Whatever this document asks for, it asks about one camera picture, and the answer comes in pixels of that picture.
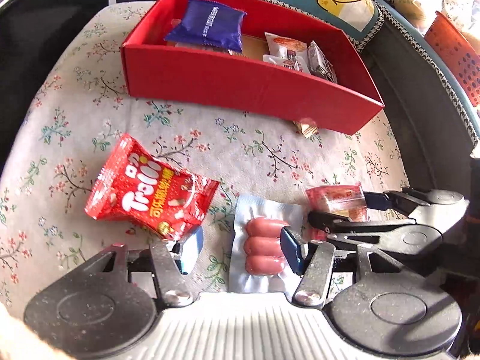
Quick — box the red clear biscuit packet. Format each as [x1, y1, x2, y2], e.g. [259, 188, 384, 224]
[305, 183, 368, 222]

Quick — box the sausage packet pale blue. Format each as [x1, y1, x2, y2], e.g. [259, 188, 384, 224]
[228, 194, 304, 299]

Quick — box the red Trolli candy bag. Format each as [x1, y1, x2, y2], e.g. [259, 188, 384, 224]
[85, 133, 219, 241]

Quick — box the gold foil snack packet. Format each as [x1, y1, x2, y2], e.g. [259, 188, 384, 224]
[293, 119, 318, 139]

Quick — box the purple snack packet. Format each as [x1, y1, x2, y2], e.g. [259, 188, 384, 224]
[164, 0, 246, 53]

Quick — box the white red snack packet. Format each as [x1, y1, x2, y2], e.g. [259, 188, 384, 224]
[263, 32, 310, 74]

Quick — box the dark green sofa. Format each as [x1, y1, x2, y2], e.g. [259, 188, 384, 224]
[362, 0, 479, 194]

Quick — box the dark small snack packet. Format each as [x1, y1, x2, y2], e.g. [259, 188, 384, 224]
[307, 41, 338, 84]

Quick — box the orange basket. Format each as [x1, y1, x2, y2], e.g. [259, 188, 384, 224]
[424, 11, 480, 110]

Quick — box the floral tablecloth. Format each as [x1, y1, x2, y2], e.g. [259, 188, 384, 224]
[1, 2, 408, 316]

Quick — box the red cardboard box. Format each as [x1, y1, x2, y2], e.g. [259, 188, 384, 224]
[120, 0, 385, 135]

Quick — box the white plastic bag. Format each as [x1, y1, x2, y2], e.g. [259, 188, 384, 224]
[394, 0, 442, 32]

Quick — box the black glossy side table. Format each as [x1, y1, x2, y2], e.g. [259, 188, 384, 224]
[1, 0, 109, 164]

